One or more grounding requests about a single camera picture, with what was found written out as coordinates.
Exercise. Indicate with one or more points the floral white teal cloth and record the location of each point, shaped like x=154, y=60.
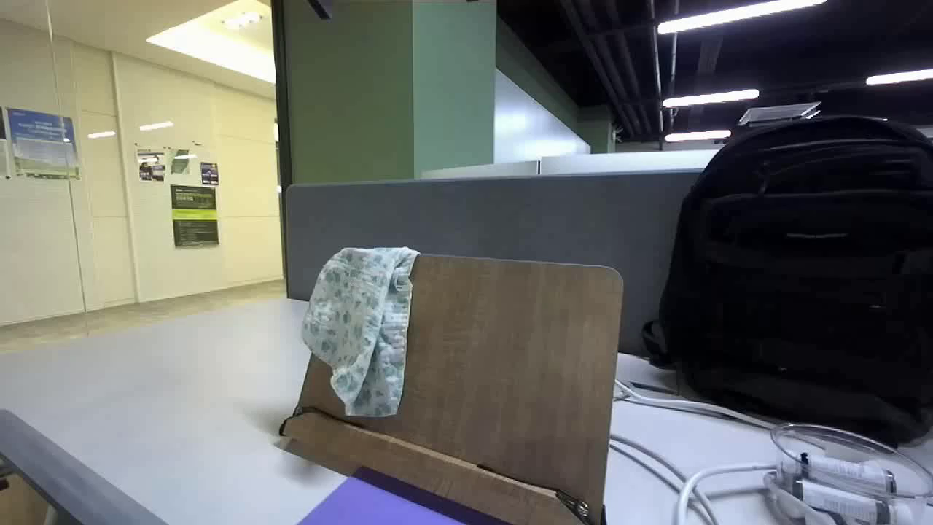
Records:
x=365, y=321

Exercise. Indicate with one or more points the grey desk partition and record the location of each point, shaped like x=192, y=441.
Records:
x=486, y=219

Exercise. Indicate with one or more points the brown wooden book stand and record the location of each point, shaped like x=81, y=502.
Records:
x=507, y=368

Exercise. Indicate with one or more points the green pillar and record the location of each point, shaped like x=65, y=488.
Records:
x=390, y=97

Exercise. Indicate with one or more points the purple mat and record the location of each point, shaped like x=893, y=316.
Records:
x=370, y=507

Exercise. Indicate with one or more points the long ceiling tube light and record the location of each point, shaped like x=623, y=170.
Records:
x=699, y=135
x=900, y=78
x=712, y=97
x=740, y=17

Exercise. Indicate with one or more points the green and black poster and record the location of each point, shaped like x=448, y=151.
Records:
x=193, y=218

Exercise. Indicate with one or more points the large ceiling light panel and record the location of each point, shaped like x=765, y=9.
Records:
x=222, y=40

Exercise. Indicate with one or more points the black backpack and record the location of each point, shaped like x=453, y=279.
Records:
x=806, y=292

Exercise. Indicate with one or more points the white power adapter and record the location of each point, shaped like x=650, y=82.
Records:
x=846, y=486

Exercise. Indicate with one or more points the small dark wall notice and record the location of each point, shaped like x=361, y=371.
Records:
x=209, y=174

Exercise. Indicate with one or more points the small green wall notice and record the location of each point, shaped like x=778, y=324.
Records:
x=182, y=164

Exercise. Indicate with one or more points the small photo wall notice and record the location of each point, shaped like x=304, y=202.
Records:
x=154, y=164

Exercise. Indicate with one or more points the blue wall poster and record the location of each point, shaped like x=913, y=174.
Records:
x=42, y=143

